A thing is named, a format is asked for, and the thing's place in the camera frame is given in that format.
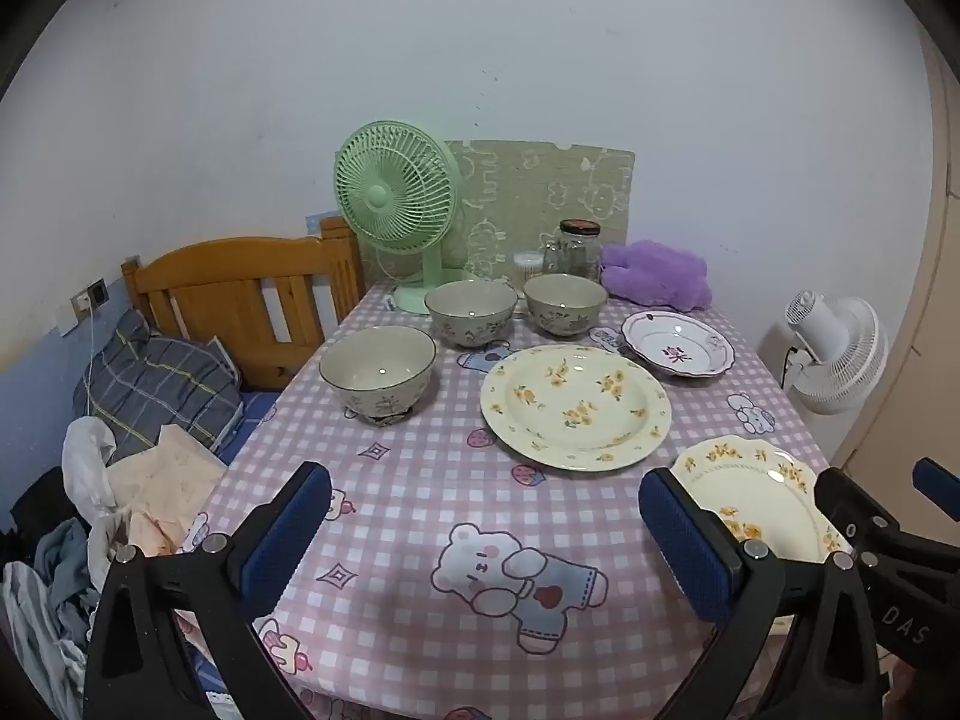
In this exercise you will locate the green table fan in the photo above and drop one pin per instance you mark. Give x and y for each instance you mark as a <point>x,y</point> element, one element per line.
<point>375,195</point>

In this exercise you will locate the cotton swab box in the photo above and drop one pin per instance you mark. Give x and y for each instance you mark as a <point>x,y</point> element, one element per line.
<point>526,270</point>

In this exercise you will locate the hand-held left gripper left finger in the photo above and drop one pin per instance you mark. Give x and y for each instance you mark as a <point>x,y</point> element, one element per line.
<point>289,532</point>

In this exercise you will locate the glass jar with dark lid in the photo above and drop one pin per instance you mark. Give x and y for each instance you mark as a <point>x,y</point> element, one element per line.
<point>583,251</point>

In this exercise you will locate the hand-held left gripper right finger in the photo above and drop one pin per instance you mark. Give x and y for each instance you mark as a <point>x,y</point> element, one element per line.
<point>686,540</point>

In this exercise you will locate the small yellow flower plate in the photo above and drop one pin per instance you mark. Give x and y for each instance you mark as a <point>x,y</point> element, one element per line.
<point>765,495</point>

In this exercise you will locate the large yellow flower plate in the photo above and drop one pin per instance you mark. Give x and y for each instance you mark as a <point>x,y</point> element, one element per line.
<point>570,412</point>

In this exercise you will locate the blue patterned wall sticker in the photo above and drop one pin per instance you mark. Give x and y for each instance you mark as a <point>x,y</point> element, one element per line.
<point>315,223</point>

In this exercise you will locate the white plastic bag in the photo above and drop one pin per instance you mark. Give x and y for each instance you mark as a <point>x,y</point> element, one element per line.
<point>86,457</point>

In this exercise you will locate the white clip fan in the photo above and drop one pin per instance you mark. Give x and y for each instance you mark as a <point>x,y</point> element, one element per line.
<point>832,360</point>

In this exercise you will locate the green rimmed ceramic bowl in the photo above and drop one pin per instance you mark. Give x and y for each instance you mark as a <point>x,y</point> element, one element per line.
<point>562,296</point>
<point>375,367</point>
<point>469,304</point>

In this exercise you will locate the green printed board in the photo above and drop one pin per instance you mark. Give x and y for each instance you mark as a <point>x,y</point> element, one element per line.
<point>525,187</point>

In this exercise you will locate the black garment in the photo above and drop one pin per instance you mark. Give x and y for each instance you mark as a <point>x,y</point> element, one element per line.
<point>37,502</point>

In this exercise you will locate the wooden bed headboard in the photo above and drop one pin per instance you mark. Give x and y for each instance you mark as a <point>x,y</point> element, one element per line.
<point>217,277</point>

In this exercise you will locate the white plate with red pattern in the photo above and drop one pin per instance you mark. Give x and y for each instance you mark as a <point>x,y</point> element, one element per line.
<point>675,345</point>

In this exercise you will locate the grey plaid pillow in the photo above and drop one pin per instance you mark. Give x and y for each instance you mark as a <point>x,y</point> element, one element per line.
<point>157,390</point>

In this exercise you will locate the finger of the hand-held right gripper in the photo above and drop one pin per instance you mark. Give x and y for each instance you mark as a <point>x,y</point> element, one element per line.
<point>844,499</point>
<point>937,487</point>

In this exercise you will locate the pink checked bear tablecloth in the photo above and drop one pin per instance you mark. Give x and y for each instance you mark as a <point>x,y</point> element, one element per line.
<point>420,480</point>

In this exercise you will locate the purple plush toy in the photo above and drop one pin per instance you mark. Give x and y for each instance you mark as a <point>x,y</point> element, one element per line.
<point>652,274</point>

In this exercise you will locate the grey blue clothes pile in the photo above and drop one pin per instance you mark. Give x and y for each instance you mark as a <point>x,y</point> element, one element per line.
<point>52,577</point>

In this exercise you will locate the clear glass mug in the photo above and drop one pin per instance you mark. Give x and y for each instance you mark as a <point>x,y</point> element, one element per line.
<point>553,259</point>

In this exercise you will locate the dark wall socket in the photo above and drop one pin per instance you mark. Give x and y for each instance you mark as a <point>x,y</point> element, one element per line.
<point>97,291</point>

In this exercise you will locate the white wall plug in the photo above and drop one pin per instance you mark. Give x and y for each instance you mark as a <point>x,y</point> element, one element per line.
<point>81,304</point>

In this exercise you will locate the blue checked bed sheet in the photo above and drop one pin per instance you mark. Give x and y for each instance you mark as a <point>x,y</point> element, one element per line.
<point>247,420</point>

